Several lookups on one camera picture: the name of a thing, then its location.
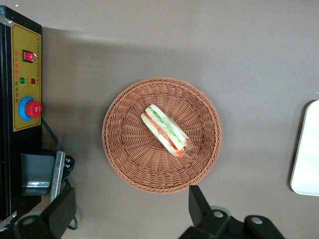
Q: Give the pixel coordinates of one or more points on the sandwich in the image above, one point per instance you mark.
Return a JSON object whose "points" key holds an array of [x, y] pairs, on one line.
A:
{"points": [[164, 130]]}

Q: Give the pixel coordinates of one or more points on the black control box yellow panel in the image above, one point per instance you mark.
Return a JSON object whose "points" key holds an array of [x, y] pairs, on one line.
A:
{"points": [[26, 74]]}

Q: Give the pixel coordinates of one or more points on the cream plastic tray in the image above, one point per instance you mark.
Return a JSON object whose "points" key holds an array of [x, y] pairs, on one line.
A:
{"points": [[307, 154]]}

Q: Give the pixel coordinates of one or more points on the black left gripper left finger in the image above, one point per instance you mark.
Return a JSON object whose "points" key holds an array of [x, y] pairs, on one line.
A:
{"points": [[53, 219]]}

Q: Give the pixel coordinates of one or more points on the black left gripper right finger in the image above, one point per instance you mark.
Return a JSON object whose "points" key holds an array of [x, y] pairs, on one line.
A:
{"points": [[204, 221]]}

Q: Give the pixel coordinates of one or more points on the brown round wicker basket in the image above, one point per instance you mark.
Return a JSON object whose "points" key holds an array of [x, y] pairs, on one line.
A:
{"points": [[129, 154]]}

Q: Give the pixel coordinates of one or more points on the black power plug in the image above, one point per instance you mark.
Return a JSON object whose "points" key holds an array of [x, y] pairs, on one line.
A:
{"points": [[69, 163]]}

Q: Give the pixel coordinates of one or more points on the grey metal bracket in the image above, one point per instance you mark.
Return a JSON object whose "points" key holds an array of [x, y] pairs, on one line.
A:
{"points": [[37, 171]]}

